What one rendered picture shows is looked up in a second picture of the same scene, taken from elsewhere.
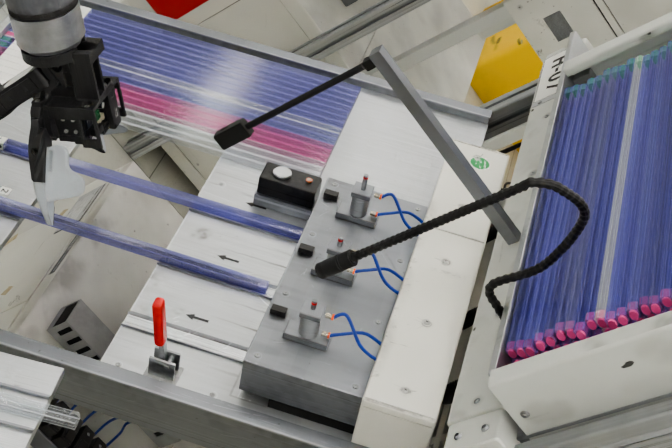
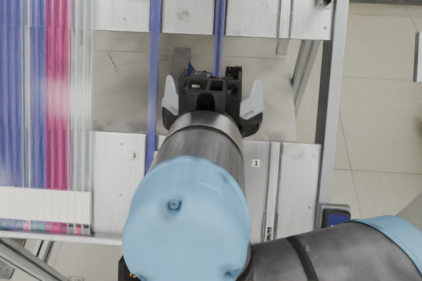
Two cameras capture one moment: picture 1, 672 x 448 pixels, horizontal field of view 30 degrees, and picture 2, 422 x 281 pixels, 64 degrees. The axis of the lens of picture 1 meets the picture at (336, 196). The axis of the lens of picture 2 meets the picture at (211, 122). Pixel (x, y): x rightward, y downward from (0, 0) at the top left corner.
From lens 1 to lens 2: 122 cm
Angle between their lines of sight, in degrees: 48
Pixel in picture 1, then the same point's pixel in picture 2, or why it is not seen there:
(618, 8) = not seen: outside the picture
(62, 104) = (234, 114)
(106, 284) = (129, 108)
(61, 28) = (230, 129)
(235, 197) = (134, 4)
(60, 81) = not seen: hidden behind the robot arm
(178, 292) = (247, 12)
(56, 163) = (248, 108)
